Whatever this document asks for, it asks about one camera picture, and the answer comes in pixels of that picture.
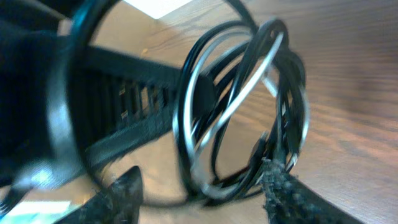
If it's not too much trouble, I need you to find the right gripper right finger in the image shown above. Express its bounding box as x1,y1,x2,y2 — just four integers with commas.
262,159,362,224

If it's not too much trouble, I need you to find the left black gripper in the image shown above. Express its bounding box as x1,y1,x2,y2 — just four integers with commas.
1,1,87,187

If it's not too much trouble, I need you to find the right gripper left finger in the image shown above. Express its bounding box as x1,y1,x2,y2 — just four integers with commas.
57,166,144,224

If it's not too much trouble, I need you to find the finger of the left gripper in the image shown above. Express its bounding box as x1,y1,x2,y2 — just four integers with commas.
68,45,218,169

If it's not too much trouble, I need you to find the black cable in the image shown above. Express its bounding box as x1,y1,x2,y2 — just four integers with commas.
46,0,307,208

